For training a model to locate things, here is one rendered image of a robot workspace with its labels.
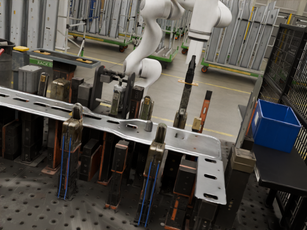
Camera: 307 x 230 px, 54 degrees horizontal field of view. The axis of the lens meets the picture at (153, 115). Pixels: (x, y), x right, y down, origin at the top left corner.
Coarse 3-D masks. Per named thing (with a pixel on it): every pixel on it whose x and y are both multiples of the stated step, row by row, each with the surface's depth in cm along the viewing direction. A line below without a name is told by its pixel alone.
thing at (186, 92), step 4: (188, 84) 135; (184, 88) 139; (188, 88) 136; (184, 92) 139; (188, 92) 140; (184, 96) 140; (188, 96) 139; (184, 100) 141; (188, 100) 140; (180, 104) 140; (184, 104) 141; (180, 108) 141; (184, 108) 141; (184, 112) 141; (184, 116) 141
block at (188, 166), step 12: (180, 168) 111; (192, 168) 112; (180, 180) 111; (192, 180) 110; (180, 192) 113; (180, 204) 116; (168, 216) 118; (180, 216) 117; (168, 228) 119; (180, 228) 119
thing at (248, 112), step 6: (258, 78) 118; (258, 84) 116; (258, 90) 114; (252, 96) 122; (246, 108) 126; (252, 108) 114; (246, 114) 125; (246, 120) 122; (240, 126) 129; (246, 126) 117; (240, 132) 129; (240, 138) 126; (240, 144) 123
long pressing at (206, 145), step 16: (0, 96) 138; (16, 96) 142; (32, 96) 145; (32, 112) 129; (48, 112) 131; (64, 112) 134; (96, 128) 126; (112, 128) 128; (128, 128) 131; (144, 128) 134; (176, 128) 140; (176, 144) 124; (192, 144) 127; (208, 144) 130
